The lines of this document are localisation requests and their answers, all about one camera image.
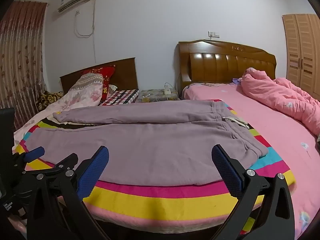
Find dark plain wooden headboard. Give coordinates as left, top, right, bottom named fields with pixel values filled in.
left=59, top=57, right=139, bottom=95

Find air conditioner cable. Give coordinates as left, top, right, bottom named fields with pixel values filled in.
left=74, top=0, right=97, bottom=63

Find striped colourful blanket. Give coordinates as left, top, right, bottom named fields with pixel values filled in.
left=12, top=100, right=297, bottom=235

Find brown floral curtain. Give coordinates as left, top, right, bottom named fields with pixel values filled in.
left=0, top=0, right=48, bottom=130

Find pale pink floral quilt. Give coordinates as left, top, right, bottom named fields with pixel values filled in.
left=12, top=90, right=103, bottom=145

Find tiger print blanket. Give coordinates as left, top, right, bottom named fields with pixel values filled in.
left=36, top=91, right=64, bottom=110

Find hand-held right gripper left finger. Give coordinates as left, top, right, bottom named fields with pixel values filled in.
left=25, top=145, right=112, bottom=240

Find floral folded duvet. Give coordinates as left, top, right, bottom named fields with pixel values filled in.
left=68, top=73, right=104, bottom=98

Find red plaid bedsheet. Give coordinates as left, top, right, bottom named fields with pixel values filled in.
left=99, top=89, right=140, bottom=106

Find pink comforter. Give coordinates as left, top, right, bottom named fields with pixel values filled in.
left=240, top=67, right=320, bottom=137

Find glossy brown wooden headboard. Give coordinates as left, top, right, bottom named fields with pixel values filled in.
left=176, top=40, right=277, bottom=93

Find red embroidered pillow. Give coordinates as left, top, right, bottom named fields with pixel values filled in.
left=81, top=65, right=117, bottom=102

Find pink bedsheet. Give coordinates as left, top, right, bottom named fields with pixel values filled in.
left=181, top=82, right=320, bottom=233

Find light wooden wardrobe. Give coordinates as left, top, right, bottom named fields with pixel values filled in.
left=282, top=13, right=320, bottom=98

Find purple pants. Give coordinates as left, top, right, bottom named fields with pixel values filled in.
left=25, top=99, right=269, bottom=186

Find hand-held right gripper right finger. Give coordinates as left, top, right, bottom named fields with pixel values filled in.
left=211, top=144, right=295, bottom=240

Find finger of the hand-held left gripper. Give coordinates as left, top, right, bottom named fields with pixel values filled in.
left=12, top=147, right=46, bottom=171
left=49, top=152, right=79, bottom=173

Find nightstand with floral cover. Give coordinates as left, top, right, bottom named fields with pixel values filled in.
left=136, top=89, right=180, bottom=103

